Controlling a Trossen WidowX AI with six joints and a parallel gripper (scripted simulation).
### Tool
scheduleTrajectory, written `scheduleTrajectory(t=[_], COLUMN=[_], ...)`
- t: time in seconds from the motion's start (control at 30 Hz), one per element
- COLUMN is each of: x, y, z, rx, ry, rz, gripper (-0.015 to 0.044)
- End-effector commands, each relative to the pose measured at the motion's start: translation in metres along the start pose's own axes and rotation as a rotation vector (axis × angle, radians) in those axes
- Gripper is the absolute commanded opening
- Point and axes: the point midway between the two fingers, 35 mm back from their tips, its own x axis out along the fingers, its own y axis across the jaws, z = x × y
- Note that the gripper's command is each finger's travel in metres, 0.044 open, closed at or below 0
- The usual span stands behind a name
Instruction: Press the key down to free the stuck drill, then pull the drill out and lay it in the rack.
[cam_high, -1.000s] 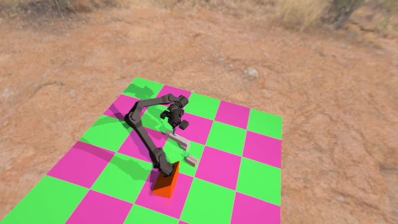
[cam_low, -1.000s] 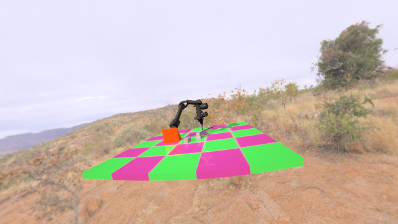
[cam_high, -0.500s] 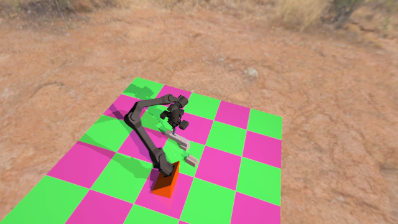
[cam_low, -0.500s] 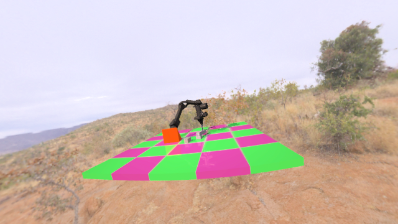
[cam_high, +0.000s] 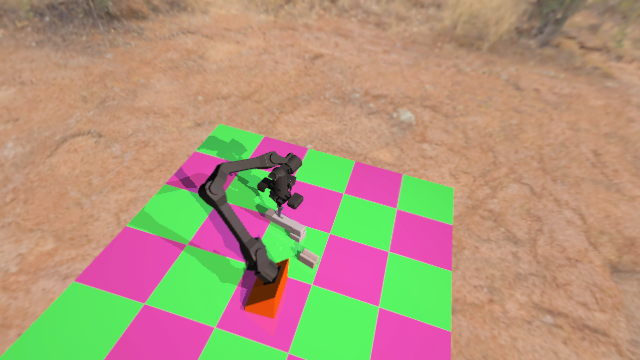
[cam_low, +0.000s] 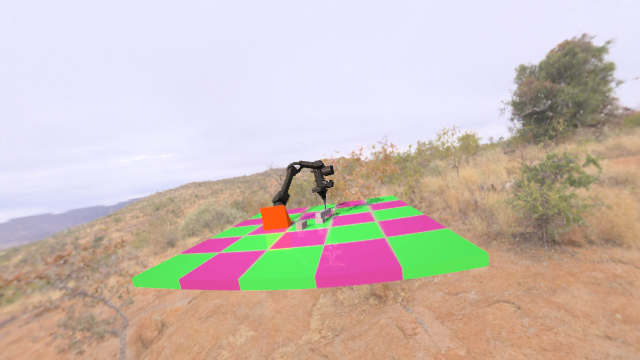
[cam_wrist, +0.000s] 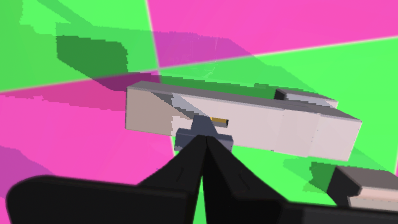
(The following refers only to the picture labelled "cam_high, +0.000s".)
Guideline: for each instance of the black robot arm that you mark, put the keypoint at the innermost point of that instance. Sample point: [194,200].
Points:
[214,194]

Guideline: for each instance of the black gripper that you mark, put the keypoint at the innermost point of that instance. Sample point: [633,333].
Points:
[280,194]

